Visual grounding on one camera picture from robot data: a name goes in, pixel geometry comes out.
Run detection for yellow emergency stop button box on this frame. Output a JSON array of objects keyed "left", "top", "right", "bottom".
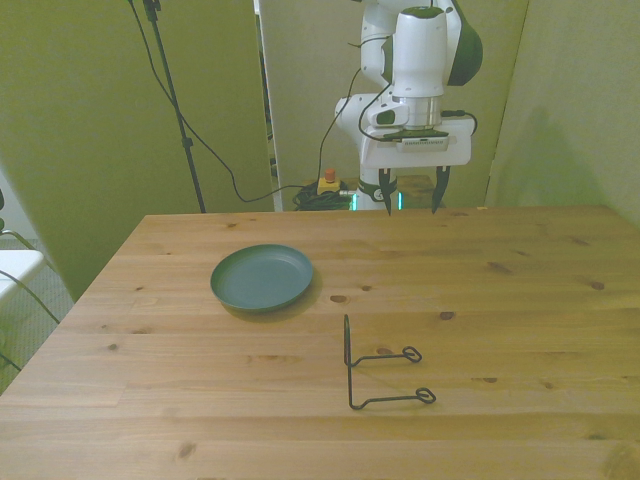
[{"left": 317, "top": 168, "right": 342, "bottom": 197}]

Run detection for white chair seat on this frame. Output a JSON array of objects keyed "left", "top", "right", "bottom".
[{"left": 0, "top": 248, "right": 46, "bottom": 301}]

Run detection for thin black robot arm cable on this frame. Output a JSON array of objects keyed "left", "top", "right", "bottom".
[{"left": 314, "top": 67, "right": 364, "bottom": 186}]

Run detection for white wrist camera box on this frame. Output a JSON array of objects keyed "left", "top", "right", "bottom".
[{"left": 382, "top": 127, "right": 451, "bottom": 152}]

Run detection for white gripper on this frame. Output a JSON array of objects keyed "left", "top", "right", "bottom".
[{"left": 359, "top": 115, "right": 474, "bottom": 217}]

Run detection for coil of black cables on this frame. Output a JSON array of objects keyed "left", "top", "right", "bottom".
[{"left": 292, "top": 183, "right": 352, "bottom": 212}]

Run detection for black camera tripod pole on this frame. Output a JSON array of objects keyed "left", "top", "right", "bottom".
[{"left": 142, "top": 0, "right": 208, "bottom": 214}]

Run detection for thin black floor cable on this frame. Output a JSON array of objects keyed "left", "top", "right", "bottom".
[{"left": 0, "top": 269, "right": 61, "bottom": 324}]

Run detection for dark green round plate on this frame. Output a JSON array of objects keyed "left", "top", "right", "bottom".
[{"left": 209, "top": 243, "right": 315, "bottom": 315}]

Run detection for wide beige partition panel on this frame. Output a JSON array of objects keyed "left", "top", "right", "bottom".
[{"left": 0, "top": 0, "right": 275, "bottom": 301}]

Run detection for black wire plate stand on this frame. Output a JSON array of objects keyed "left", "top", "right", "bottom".
[{"left": 342, "top": 313, "right": 438, "bottom": 411}]

